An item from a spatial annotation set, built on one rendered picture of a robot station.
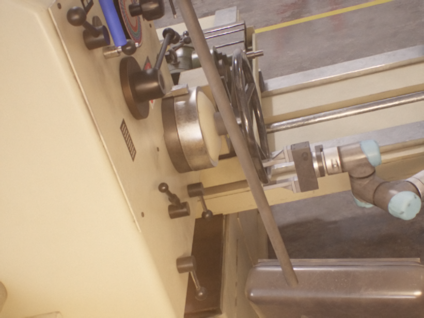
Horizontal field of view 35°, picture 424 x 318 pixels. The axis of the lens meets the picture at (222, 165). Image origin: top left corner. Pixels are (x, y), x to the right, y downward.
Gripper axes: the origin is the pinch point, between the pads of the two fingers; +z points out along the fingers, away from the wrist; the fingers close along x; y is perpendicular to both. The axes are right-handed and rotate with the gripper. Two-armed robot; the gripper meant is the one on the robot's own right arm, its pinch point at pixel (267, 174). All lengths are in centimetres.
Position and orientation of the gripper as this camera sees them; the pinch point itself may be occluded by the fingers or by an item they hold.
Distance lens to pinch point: 188.4
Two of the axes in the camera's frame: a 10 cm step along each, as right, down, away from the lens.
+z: -9.7, 2.0, 1.6
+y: -0.8, 3.8, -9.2
